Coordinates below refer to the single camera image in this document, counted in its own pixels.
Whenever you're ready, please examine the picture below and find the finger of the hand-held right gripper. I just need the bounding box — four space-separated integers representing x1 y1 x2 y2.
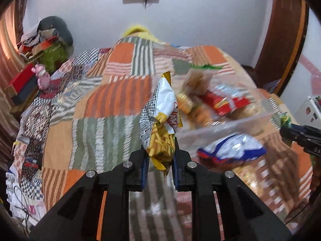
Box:
279 124 321 146

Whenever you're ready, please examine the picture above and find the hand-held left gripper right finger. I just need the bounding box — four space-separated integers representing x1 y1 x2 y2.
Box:
172 137 293 241

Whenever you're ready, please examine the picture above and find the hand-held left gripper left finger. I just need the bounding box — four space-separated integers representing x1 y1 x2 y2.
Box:
29 147 151 241

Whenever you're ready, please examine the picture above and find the small green snack packet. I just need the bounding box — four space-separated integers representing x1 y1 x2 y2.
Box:
272 112 293 129

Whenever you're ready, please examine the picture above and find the clear plastic container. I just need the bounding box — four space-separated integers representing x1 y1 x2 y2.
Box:
173 66 283 153

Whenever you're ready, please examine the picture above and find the blue white snack bag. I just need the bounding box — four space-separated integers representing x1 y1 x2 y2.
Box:
197 133 267 166

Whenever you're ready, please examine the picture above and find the bread slices packet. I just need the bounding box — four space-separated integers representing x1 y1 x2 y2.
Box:
177 93 218 124

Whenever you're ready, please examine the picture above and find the yellow white fries bag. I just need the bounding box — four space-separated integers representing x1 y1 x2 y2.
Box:
139 71 184 177

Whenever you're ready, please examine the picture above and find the red snack packet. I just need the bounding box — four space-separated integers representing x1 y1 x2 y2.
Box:
201 85 251 116

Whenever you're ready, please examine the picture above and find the green topped biscuit packet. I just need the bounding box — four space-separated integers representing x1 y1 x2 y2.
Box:
181 64 224 98

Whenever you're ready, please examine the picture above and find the patchwork blanket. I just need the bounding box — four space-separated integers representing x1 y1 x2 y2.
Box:
6 36 314 241

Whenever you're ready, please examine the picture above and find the white sliding wardrobe door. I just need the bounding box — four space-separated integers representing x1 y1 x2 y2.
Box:
279 7 321 126

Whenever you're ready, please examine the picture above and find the wooden door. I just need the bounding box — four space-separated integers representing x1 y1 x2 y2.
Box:
251 0 309 96

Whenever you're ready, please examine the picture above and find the white printed cloth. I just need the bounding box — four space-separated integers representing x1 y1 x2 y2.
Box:
5 173 49 223

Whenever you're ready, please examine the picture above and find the pink toy figure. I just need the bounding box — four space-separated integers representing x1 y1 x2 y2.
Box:
33 64 51 91

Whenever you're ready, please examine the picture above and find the yellow plush pillow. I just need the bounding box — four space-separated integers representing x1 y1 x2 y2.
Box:
122 25 161 42

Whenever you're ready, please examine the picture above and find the dark box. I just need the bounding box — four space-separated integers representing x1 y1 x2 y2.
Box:
11 79 41 106

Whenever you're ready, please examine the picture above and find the green bag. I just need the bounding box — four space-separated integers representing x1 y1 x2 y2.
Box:
39 43 70 72

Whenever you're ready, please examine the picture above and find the red box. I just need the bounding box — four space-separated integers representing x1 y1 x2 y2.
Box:
5 63 39 91

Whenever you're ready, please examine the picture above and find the grey cushion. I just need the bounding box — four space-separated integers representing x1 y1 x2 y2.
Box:
38 16 74 54

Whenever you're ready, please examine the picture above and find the pile of clutter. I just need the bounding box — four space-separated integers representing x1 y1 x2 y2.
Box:
17 26 59 61

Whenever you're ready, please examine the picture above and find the striped brown curtain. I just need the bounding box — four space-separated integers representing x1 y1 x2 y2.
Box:
0 0 34 131

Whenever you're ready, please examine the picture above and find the black cable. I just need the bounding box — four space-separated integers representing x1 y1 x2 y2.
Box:
12 186 34 231

